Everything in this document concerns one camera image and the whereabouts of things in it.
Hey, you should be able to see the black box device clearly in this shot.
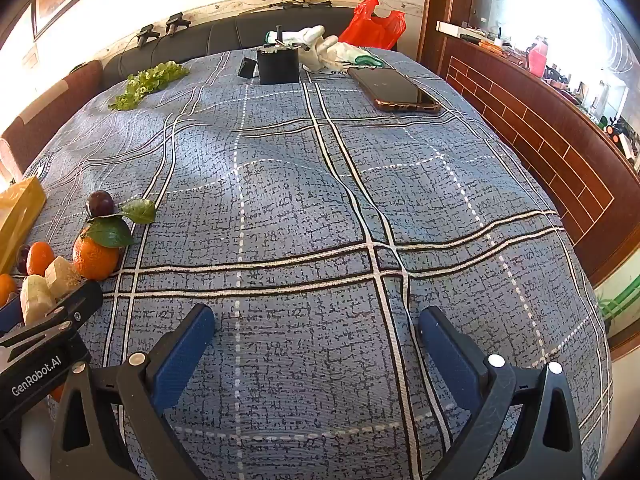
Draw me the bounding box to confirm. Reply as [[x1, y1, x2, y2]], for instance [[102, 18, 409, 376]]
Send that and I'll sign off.
[[256, 44, 301, 85]]

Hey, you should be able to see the red container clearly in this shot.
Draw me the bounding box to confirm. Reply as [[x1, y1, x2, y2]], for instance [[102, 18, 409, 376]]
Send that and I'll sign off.
[[527, 42, 549, 79]]

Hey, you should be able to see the orange with green leaves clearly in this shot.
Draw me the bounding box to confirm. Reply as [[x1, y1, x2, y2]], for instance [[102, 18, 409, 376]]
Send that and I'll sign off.
[[72, 199, 158, 281]]

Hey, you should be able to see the red plastic bag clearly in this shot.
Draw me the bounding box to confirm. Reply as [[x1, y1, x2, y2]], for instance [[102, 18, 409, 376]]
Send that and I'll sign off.
[[338, 0, 407, 51]]

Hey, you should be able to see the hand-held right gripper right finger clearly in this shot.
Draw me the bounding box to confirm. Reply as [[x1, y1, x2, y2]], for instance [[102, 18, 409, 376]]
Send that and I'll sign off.
[[417, 306, 586, 480]]

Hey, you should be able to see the yellow cardboard box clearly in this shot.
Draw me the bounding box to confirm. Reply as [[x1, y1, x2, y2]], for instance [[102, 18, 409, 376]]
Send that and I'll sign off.
[[0, 176, 47, 276]]

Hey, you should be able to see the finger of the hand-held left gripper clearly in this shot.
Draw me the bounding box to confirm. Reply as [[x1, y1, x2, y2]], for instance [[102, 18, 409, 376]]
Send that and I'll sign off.
[[0, 280, 104, 351], [0, 304, 24, 334]]

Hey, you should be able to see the smartphone in brown case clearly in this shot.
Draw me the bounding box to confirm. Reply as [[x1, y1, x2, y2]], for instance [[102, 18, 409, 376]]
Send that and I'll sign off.
[[347, 66, 443, 113]]

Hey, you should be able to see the blue plaid printed blanket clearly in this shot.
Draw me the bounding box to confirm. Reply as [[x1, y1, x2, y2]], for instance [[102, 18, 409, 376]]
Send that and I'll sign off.
[[20, 47, 615, 480]]

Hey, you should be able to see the black padded headboard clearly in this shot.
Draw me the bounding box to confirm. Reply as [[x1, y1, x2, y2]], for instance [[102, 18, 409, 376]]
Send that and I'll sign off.
[[102, 7, 401, 92]]

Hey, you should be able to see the white flat box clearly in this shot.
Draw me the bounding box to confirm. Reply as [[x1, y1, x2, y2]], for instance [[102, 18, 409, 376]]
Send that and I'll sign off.
[[436, 21, 481, 39]]

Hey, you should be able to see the green hose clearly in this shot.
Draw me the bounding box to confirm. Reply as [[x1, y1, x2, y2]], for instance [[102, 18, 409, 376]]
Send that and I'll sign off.
[[597, 280, 640, 328]]

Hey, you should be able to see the brown cushion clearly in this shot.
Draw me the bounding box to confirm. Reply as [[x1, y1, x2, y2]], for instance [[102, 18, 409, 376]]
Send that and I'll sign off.
[[0, 60, 104, 181]]

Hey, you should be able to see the white cotton glove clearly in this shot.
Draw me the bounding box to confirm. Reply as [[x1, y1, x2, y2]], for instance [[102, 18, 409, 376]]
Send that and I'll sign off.
[[265, 25, 342, 73]]

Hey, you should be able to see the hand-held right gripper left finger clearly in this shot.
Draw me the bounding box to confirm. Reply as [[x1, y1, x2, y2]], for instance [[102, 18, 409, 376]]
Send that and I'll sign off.
[[50, 304, 216, 480]]

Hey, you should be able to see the wooden window sill panel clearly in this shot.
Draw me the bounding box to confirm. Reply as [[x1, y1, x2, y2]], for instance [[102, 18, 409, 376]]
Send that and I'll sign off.
[[417, 0, 640, 288]]

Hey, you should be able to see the white green cloth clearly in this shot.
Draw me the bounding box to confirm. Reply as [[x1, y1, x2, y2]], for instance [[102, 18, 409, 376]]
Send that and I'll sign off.
[[327, 42, 387, 72]]

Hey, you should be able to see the small orange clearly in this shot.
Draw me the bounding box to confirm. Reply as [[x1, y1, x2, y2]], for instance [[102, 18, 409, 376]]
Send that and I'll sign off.
[[26, 241, 56, 277]]

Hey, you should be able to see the green lettuce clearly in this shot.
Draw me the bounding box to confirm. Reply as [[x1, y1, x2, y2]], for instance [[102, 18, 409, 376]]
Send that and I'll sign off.
[[108, 61, 191, 112]]

